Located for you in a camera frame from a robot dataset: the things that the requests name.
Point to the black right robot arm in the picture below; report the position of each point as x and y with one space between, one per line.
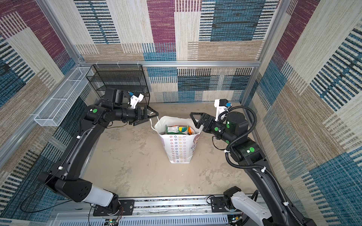
243 153

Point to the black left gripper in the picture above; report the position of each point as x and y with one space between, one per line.
144 117

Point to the white paper bag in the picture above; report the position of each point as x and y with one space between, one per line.
178 147

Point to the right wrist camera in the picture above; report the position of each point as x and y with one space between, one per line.
222 106

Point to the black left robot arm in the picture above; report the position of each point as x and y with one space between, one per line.
64 178

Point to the orange snack bag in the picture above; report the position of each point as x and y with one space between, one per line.
191 131

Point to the black wire shelf rack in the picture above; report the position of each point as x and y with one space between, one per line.
124 77

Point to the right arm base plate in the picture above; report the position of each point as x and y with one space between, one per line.
223 204

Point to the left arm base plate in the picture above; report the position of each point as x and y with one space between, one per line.
122 207

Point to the small green snack bag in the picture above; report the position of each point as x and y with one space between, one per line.
177 130

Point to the white wire mesh basket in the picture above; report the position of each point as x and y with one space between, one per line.
55 110

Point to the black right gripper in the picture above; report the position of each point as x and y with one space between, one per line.
210 121

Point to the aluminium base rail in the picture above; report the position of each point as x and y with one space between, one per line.
197 210

